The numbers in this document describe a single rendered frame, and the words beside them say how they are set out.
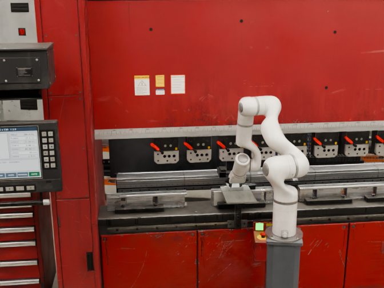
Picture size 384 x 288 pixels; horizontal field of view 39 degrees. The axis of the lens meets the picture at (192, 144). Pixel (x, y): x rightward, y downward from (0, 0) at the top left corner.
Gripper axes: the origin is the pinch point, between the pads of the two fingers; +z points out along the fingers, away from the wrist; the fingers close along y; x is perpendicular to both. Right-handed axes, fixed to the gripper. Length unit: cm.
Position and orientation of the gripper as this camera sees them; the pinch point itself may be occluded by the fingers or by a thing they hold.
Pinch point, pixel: (235, 184)
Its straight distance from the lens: 340.5
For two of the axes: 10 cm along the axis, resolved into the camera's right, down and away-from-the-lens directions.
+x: 0.8, 8.4, -5.4
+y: -9.9, 0.3, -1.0
